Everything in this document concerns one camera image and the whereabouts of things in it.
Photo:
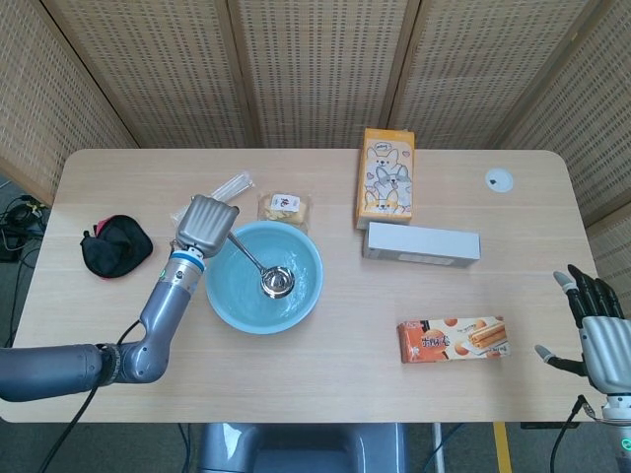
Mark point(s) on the orange corgi tissue pack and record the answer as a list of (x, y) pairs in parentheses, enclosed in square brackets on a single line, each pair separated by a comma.
[(386, 178)]

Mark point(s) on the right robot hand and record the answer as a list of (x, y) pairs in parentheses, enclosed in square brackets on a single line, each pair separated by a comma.
[(599, 345)]

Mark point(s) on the woven folding screen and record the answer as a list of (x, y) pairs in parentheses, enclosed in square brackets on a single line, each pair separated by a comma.
[(315, 74)]

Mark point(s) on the packaged yellow snack bag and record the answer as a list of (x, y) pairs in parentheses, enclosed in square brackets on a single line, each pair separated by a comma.
[(285, 211)]

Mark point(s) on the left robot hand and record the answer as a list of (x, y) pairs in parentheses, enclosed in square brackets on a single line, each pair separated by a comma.
[(204, 226)]

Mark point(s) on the light blue plastic bowl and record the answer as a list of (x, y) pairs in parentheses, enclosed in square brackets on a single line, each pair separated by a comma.
[(266, 283)]

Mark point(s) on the black and pink cloth pouch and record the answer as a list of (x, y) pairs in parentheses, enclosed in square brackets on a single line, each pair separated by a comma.
[(116, 247)]

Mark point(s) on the clear plastic straw bundle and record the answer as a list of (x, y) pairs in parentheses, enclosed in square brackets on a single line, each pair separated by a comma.
[(231, 189)]

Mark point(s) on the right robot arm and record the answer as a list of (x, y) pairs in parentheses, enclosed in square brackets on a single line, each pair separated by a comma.
[(618, 433)]

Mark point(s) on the grey power strip box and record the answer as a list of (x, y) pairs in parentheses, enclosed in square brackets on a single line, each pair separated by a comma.
[(421, 245)]

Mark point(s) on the orange egg roll box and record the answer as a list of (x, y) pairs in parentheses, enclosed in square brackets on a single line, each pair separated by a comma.
[(452, 338)]

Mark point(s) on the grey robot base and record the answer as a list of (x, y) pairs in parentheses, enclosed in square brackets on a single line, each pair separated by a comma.
[(303, 447)]

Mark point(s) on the metal ladle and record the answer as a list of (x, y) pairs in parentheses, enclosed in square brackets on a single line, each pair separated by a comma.
[(263, 268)]

